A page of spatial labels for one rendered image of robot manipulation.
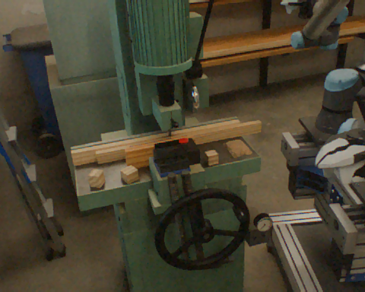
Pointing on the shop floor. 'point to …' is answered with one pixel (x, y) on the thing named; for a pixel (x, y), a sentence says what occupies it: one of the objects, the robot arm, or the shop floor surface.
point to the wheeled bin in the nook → (38, 83)
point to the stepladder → (6, 145)
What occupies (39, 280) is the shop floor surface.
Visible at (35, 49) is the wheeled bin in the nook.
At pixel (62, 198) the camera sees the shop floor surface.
